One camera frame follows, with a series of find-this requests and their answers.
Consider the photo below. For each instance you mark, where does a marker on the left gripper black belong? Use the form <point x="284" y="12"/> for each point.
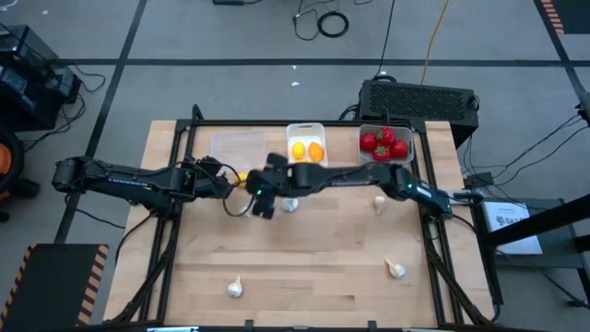
<point x="205" y="177"/>

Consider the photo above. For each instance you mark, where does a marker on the black power adapter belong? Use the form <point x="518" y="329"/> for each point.
<point x="479" y="179"/>

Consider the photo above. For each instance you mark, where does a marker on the clear plastic container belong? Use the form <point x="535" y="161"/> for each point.
<point x="238" y="147"/>

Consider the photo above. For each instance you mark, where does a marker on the orange and black wheel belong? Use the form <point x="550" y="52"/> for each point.
<point x="5" y="166"/>

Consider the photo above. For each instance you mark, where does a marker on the black equipment cart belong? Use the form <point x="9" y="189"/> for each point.
<point x="27" y="78"/>

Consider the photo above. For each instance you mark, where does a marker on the black aluminium table frame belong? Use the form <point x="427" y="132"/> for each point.
<point x="258" y="123"/>

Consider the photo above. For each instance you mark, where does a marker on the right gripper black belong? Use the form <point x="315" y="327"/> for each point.
<point x="276" y="182"/>

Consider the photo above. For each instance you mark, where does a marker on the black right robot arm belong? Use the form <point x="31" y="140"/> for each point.
<point x="350" y="177"/>

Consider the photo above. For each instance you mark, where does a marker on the white paper sheet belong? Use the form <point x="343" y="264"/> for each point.
<point x="511" y="223"/>

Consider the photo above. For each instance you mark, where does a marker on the black metal stand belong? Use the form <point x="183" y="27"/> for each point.
<point x="553" y="214"/>

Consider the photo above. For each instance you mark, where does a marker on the grey plastic basket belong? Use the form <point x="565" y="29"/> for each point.
<point x="408" y="133"/>

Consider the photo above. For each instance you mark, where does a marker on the black hazard-striped mat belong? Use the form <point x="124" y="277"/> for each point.
<point x="50" y="286"/>
<point x="571" y="14"/>

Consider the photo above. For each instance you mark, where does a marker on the orange-yellow lemon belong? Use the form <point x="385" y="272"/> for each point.
<point x="315" y="151"/>

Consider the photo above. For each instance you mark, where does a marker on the black computer case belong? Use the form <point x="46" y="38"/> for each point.
<point x="417" y="103"/>

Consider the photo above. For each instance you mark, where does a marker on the red tomato with green calyx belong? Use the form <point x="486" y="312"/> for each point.
<point x="368" y="142"/>
<point x="381" y="154"/>
<point x="386" y="136"/>
<point x="399" y="149"/>

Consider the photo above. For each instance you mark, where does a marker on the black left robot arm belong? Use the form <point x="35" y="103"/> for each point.
<point x="115" y="177"/>

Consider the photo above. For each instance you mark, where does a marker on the white plastic basket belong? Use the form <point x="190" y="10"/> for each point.
<point x="306" y="131"/>

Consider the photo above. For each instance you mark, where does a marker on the yellow lemon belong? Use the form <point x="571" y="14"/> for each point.
<point x="298" y="150"/>
<point x="240" y="179"/>

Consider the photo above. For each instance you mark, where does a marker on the white garlic bulb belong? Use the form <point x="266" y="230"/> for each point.
<point x="396" y="269"/>
<point x="379" y="204"/>
<point x="235" y="289"/>
<point x="290" y="206"/>

